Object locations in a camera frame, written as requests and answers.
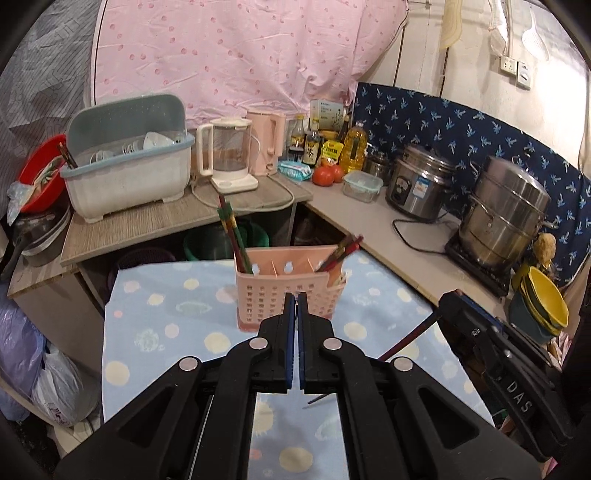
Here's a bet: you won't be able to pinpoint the yellow seasoning packet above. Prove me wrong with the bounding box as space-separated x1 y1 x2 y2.
321 140 345 166

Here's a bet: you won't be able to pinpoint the blue leaf print cloth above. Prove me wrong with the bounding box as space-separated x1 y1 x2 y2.
351 82 591 287

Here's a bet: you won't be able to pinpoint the white hanging bag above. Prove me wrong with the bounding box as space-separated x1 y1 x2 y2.
489 0 509 54

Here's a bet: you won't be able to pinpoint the grey lidded dish drainer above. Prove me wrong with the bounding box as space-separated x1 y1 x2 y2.
60 93 195 224

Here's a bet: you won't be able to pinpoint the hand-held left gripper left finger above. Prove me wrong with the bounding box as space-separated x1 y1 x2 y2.
53 292 296 480

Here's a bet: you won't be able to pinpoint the black power cord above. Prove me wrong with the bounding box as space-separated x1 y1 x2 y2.
392 216 462 253

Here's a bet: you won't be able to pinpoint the pink plastic utensil basket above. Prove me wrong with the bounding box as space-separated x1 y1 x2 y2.
235 246 348 332

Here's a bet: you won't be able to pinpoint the red plastic basin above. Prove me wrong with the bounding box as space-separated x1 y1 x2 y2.
18 134 69 214

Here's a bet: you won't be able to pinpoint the black frying pan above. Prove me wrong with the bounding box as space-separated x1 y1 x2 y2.
0 203 72 296

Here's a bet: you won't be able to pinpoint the dark purple plastic basket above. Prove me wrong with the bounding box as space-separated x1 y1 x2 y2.
108 247 177 301

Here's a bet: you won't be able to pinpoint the steel rice cooker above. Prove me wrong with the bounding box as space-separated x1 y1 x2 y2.
385 143 458 222

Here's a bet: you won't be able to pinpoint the stack of yellow bowls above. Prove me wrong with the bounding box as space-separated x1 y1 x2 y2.
522 266 570 330

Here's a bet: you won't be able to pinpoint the blue dotted tablecloth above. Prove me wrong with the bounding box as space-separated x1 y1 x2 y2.
102 251 495 480

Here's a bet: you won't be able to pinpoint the yellow cooking oil bottle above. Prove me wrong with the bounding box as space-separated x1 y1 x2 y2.
339 121 368 174

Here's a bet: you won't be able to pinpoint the white plastic bag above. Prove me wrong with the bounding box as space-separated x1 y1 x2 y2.
32 344 100 428

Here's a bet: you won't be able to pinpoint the grey striped cloth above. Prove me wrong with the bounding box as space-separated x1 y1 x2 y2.
0 0 107 185

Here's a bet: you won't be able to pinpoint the white power cord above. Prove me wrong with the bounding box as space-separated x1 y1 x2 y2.
189 175 296 214

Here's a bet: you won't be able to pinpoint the black induction cooker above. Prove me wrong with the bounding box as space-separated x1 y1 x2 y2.
444 231 513 297

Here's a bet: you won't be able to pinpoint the clear plastic bag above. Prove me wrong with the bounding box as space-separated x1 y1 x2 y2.
6 180 35 222

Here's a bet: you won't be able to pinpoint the beige hanging scoop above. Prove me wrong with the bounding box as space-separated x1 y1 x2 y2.
438 0 462 51

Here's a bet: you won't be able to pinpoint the green plastic bucket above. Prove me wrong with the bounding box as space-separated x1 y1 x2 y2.
184 222 271 262

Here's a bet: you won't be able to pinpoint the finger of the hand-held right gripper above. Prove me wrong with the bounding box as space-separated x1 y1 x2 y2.
438 290 498 371
462 295 559 366

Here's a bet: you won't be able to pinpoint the white slotted ladle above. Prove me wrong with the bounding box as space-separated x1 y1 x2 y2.
522 7 550 61

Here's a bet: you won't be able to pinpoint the dark sauce bottle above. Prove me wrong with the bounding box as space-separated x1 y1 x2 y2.
288 115 306 162

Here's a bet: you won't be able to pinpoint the purple plastic bag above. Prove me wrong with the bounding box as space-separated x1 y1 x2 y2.
0 300 47 421

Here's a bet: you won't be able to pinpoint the steel steamer pot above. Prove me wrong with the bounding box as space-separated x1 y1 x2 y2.
458 155 555 271

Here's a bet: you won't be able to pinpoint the white glass electric kettle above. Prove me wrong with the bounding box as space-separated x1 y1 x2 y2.
196 117 259 193

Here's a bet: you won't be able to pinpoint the small steel pot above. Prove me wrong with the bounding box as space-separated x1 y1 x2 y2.
364 150 393 183

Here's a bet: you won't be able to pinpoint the green white carton box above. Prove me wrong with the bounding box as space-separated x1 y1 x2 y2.
309 99 345 131

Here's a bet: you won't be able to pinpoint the dark sauce bottles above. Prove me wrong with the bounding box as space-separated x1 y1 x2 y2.
302 121 322 167

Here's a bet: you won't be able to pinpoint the glass container green lid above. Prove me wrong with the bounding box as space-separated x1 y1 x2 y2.
342 171 384 204

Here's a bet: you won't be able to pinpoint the pink dotted curtain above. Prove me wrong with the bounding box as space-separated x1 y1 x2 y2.
90 0 409 134

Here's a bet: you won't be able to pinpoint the blue wet wipes pack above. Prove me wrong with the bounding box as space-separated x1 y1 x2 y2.
278 159 314 182

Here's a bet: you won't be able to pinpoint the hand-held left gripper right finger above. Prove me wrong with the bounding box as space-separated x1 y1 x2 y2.
298 293 543 480

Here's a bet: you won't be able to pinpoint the pink electric kettle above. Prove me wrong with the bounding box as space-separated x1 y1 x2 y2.
246 109 287 177

